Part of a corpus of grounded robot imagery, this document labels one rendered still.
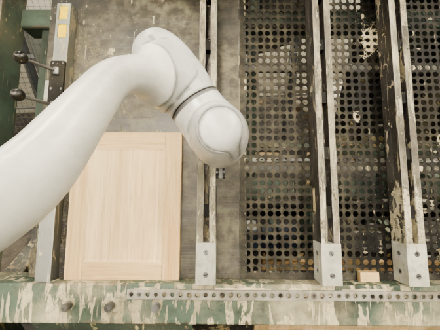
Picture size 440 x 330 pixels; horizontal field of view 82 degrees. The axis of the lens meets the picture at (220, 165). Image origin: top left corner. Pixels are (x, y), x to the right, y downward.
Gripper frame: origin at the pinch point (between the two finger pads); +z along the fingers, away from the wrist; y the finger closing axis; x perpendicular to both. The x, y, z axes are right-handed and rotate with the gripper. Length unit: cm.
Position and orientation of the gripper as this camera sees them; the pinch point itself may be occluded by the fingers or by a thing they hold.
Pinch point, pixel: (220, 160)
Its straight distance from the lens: 79.4
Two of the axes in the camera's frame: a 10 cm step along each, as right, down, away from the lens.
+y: 0.0, -9.9, 1.1
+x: -10.0, 0.0, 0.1
